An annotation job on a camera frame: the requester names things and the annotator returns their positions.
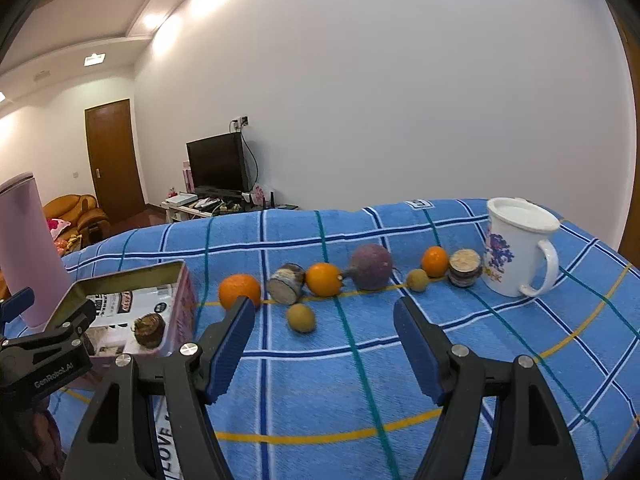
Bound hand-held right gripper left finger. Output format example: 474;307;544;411
62;296;257;480

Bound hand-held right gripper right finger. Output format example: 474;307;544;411
392;297;583;480

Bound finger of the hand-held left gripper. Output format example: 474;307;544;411
0;282;97;403
0;287;36;333

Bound metal tin box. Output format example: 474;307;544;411
47;259;198;362

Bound purple radish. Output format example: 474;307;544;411
341;243;393;291

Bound pink tumbler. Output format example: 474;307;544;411
0;172;72;331

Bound white packet with black label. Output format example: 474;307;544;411
82;284;173;356

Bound large orange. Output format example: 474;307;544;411
218;274;262;311

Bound brown cupcake in tin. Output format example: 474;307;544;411
131;313;167;349

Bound pink floral cushion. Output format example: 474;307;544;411
46;217;72;250

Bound small jar lying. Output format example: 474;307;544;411
266;262;306;306

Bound small orange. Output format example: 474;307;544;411
421;246;450;278

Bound blue plaid blanket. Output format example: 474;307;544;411
47;197;640;480

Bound orange sofa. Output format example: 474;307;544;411
42;194;112;252

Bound oval orange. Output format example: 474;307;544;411
305;262;346;297

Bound white mug with blue print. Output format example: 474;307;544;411
482;197;562;298

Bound white television stand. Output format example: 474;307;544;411
160;194;301;225

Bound brown wooden door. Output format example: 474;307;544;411
84;98;147;224

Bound black television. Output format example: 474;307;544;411
186;132;250;192

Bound black power cable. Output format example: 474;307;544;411
242;129;262;192

